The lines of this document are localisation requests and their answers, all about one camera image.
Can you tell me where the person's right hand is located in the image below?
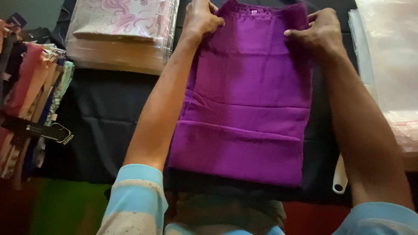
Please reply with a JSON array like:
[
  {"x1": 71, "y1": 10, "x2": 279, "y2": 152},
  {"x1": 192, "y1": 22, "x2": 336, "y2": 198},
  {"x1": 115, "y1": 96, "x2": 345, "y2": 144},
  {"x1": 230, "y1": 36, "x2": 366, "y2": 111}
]
[{"x1": 283, "y1": 8, "x2": 346, "y2": 59}]

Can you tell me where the person's left hand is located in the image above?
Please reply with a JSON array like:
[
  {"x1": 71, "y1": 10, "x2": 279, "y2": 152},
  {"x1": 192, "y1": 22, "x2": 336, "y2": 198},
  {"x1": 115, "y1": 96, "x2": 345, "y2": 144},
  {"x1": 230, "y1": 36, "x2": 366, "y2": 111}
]
[{"x1": 182, "y1": 0, "x2": 226, "y2": 44}]

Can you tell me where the purple cloth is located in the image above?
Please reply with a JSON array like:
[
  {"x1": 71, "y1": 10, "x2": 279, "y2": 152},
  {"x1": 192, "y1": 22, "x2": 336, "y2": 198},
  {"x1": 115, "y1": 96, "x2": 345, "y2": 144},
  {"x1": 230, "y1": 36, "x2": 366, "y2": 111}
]
[{"x1": 167, "y1": 0, "x2": 315, "y2": 189}]

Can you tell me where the stack of clear plastic bags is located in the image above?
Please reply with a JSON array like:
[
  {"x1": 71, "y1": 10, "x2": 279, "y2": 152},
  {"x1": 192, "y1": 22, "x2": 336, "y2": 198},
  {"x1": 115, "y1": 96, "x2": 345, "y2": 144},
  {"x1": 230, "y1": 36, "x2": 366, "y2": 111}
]
[{"x1": 347, "y1": 0, "x2": 418, "y2": 154}]

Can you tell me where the stack of bagged pink-print fabrics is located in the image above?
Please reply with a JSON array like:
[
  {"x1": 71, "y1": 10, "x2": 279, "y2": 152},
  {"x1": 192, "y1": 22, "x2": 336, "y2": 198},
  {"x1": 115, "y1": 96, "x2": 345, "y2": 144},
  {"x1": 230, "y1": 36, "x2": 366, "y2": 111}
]
[{"x1": 65, "y1": 0, "x2": 180, "y2": 76}]

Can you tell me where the black table cloth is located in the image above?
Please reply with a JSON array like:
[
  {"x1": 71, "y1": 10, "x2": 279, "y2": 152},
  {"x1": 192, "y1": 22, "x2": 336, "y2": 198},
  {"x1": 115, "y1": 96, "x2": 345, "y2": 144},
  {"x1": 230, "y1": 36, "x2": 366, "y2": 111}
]
[{"x1": 39, "y1": 0, "x2": 360, "y2": 204}]

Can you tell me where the rack of hanging coloured cloths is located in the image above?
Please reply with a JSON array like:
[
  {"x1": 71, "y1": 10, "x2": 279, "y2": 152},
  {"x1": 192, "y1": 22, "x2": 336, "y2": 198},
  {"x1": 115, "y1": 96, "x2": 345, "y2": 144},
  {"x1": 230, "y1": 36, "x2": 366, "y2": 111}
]
[{"x1": 0, "y1": 13, "x2": 76, "y2": 190}]

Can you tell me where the blue striped shirt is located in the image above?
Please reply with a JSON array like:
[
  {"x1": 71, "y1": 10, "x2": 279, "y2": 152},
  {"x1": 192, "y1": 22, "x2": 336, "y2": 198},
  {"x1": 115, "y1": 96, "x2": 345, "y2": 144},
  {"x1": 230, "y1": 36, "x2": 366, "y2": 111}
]
[{"x1": 96, "y1": 164, "x2": 418, "y2": 235}]

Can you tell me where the black hang tag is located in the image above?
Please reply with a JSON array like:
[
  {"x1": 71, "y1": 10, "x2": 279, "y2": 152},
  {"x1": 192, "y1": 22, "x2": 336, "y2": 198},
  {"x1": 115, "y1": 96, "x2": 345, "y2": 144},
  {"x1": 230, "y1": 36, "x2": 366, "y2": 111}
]
[{"x1": 1, "y1": 116, "x2": 75, "y2": 146}]

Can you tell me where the white plastic tool handle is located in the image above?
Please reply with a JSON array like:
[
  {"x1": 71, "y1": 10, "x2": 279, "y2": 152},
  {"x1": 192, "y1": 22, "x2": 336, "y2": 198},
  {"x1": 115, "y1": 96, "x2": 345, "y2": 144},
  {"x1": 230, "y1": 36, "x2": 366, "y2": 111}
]
[{"x1": 332, "y1": 153, "x2": 349, "y2": 195}]

